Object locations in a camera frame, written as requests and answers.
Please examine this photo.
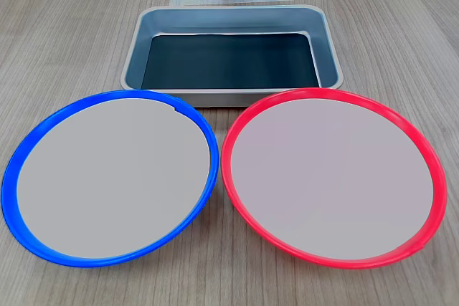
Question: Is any silver metal tray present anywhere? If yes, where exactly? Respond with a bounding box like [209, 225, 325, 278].
[120, 4, 344, 108]

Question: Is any white dish with red rim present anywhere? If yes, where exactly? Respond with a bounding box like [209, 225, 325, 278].
[220, 87, 448, 270]

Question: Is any white dish with blue rim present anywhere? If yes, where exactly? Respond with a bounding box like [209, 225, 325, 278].
[1, 89, 220, 269]

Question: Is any black tray liner mat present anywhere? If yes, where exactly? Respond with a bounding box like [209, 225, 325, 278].
[140, 32, 321, 90]

